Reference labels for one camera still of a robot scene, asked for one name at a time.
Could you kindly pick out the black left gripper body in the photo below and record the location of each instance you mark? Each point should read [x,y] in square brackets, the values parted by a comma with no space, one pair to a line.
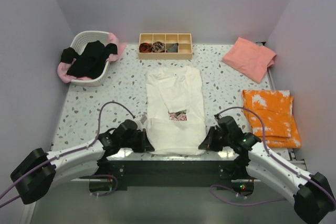
[136,142]

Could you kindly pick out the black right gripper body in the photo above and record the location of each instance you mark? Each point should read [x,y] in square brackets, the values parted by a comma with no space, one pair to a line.
[224,140]

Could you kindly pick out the white floral print t-shirt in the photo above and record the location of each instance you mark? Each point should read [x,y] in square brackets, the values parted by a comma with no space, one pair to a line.
[176,118]

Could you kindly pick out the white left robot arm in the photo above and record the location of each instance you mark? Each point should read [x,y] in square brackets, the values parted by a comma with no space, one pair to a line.
[41,170]

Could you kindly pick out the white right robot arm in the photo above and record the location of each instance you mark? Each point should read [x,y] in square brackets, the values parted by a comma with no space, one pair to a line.
[310,194]

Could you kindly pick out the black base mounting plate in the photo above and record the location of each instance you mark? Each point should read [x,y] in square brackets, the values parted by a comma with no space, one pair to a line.
[119,175]

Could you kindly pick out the orange tie-dye folded shirt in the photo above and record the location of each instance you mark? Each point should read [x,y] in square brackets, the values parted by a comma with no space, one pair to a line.
[273,110]

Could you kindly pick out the salmon pink folded shirt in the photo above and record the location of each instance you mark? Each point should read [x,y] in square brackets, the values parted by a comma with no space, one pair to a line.
[250,59]

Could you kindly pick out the black garment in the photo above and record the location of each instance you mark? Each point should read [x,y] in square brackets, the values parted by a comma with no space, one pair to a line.
[89,64]

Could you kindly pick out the orange navy rolled tie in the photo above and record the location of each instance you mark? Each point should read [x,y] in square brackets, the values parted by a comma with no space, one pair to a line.
[145,47]

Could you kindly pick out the light pink garment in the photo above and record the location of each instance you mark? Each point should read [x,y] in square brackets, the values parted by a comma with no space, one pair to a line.
[87,58]

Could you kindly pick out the floral rolled tie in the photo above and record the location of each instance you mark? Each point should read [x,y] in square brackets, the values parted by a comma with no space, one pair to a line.
[158,47]

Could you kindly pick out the wooden compartment organizer box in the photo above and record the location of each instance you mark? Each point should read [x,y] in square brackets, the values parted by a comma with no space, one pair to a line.
[185,51]

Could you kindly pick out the grey folded cloth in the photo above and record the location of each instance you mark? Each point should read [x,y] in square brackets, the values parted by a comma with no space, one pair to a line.
[173,48]

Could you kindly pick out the white plastic laundry basket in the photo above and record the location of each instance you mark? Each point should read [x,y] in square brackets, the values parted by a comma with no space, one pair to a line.
[79,43]

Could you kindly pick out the aluminium frame rail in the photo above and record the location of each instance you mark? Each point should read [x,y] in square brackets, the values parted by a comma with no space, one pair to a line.
[72,202]

